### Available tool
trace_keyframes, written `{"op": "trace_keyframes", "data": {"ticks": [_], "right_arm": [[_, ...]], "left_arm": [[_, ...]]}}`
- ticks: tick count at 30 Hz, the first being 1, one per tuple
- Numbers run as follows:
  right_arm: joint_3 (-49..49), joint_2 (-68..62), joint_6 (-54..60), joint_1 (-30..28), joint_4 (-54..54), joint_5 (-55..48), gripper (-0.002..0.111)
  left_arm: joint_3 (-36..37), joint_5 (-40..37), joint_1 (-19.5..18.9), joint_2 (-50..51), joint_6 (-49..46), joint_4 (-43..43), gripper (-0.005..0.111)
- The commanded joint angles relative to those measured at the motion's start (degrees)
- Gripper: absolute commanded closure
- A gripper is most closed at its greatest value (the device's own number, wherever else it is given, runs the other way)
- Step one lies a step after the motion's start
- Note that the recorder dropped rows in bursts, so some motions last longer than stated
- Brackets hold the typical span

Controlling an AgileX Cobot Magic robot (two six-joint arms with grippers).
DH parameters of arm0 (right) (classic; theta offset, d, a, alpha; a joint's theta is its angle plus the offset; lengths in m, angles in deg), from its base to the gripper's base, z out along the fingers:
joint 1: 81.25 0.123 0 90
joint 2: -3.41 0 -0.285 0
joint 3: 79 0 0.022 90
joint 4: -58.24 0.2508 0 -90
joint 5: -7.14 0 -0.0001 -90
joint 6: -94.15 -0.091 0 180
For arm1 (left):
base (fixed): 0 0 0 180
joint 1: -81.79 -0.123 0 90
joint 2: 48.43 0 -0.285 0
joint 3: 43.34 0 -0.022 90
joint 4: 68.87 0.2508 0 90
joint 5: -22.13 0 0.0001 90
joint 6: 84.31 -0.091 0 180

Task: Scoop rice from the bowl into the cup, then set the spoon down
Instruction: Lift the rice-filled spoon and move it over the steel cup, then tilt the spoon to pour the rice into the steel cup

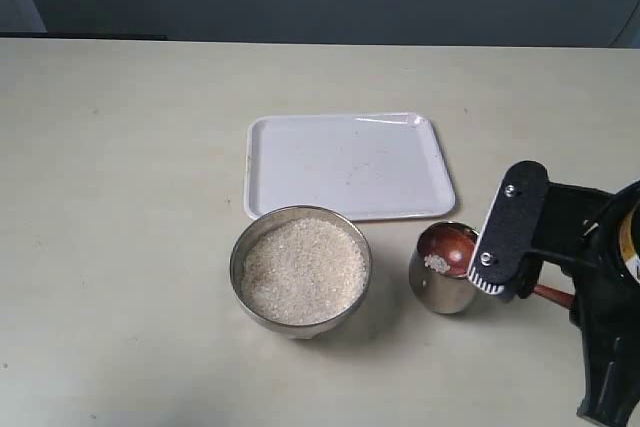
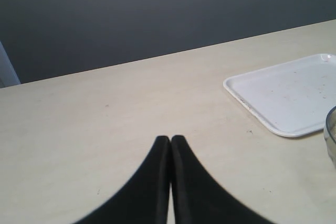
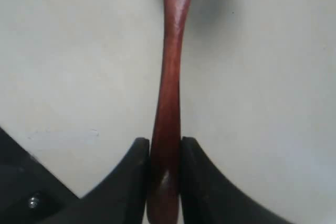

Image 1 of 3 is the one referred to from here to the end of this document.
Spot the small steel cup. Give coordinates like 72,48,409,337
408,222,482,316

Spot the steel bowl of rice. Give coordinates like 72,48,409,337
229,206,372,339

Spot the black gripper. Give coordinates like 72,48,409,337
467,160,639,426

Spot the red-brown wooden spoon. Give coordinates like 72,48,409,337
417,224,576,309

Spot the white plastic tray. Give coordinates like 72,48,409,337
244,112,456,221

